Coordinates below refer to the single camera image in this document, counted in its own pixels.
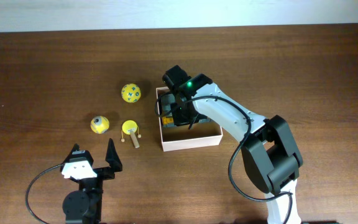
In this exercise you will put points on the yellow ball blue letters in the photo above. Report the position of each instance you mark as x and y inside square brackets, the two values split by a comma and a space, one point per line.
[131, 93]

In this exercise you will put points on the white cardboard box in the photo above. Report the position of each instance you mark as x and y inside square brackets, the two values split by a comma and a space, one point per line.
[200, 135]

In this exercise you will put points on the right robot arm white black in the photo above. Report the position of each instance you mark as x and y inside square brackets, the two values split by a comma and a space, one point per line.
[271, 157]

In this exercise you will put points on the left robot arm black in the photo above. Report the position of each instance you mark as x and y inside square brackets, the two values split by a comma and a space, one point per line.
[85, 204]

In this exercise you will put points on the yellow grey dump truck toy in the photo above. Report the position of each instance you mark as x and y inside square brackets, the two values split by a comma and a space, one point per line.
[168, 103]

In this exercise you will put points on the yellow wooden pellet drum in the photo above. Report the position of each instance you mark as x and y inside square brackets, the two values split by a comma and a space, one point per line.
[131, 128]

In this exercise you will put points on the yellow ball with eye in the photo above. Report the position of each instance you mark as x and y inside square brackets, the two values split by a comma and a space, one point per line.
[99, 124]

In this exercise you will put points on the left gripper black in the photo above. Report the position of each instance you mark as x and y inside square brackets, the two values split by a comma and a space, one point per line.
[114, 161]

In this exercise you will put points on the yellow grey mixer truck toy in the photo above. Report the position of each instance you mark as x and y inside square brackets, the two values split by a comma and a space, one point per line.
[202, 119]

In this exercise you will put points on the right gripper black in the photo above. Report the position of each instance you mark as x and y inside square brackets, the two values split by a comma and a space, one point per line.
[181, 115]

